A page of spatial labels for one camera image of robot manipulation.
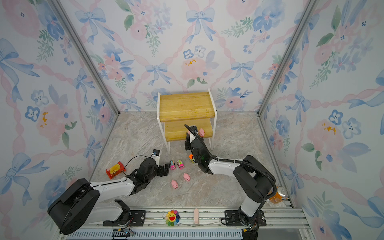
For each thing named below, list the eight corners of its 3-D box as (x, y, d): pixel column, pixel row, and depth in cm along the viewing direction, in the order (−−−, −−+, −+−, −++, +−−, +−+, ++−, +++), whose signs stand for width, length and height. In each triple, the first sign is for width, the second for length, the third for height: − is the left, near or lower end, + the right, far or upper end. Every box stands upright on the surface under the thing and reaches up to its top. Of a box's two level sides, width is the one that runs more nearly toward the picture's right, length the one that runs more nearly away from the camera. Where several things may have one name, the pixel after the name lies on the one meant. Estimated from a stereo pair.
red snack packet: (110, 179, 88) (108, 178, 86) (107, 171, 91) (104, 169, 89) (126, 170, 92) (124, 168, 90) (122, 162, 95) (120, 160, 93)
